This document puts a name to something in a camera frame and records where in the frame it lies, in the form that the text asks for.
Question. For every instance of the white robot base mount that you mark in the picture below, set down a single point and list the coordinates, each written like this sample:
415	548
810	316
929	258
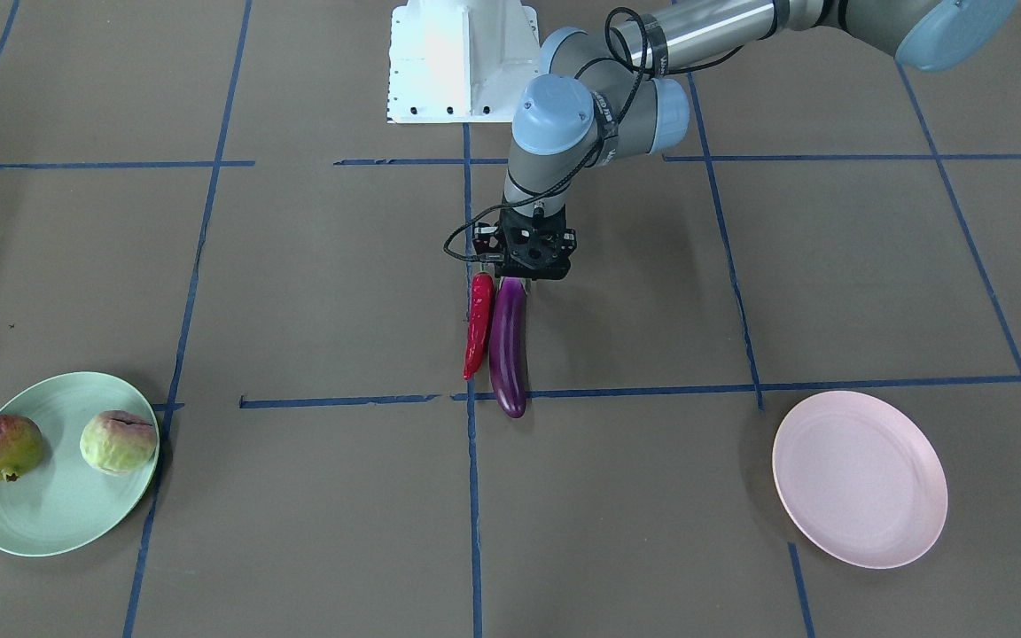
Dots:
460	61

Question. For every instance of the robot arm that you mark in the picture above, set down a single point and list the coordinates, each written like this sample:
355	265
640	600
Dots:
603	97

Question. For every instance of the purple eggplant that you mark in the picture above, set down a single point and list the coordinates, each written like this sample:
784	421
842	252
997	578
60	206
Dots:
506	354

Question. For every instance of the green plate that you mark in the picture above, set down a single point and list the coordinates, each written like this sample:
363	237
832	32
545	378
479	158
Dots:
64	504

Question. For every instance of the red chili pepper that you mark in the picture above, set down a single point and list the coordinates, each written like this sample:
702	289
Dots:
481	302

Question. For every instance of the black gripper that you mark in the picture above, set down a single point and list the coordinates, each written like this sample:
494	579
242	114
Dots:
485	242

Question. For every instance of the pink plate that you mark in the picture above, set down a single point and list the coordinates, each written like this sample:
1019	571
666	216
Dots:
860	480

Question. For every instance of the green pink peach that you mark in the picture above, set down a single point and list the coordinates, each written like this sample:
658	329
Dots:
117	442

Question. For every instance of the red yellow pomegranate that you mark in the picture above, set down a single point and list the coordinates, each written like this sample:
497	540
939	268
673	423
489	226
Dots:
21	447

